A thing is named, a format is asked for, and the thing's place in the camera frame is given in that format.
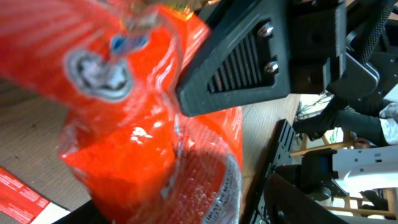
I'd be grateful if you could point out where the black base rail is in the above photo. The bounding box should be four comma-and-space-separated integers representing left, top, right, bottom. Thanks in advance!
246, 119, 295, 224

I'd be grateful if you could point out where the red snack bag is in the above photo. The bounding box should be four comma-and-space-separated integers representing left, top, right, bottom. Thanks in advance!
1, 0, 243, 223

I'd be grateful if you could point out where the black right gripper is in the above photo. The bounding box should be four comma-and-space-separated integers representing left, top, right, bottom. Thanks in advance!
289, 1, 397, 102

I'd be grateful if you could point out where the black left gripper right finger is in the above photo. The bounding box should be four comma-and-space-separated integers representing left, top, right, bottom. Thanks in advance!
264, 173, 348, 224

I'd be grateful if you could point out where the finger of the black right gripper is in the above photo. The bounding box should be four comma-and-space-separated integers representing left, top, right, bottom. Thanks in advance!
175, 0, 291, 116

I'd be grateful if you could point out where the red chocolate bar wrapper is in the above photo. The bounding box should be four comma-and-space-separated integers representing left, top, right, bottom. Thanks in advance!
1, 167, 71, 224

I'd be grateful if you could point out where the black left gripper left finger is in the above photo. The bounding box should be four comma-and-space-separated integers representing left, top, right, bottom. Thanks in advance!
53, 200, 109, 224

